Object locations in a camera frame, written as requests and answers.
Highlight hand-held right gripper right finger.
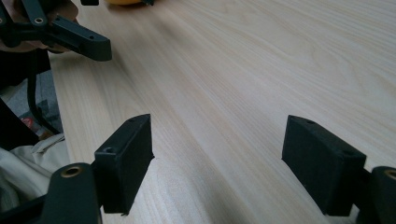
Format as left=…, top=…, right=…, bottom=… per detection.
left=281, top=114, right=368, bottom=217

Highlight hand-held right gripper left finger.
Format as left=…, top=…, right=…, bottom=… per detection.
left=92, top=113, right=156, bottom=217

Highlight orange ball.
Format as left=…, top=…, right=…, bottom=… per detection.
left=104, top=0, right=145, bottom=6

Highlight red label bottle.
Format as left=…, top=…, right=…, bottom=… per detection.
left=21, top=116, right=41, bottom=132

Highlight black angled bar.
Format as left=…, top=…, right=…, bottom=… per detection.
left=0, top=98, right=40, bottom=151

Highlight beige trousers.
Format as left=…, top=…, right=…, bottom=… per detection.
left=0, top=133, right=73, bottom=216

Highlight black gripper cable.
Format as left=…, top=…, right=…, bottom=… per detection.
left=26, top=49, right=62, bottom=135

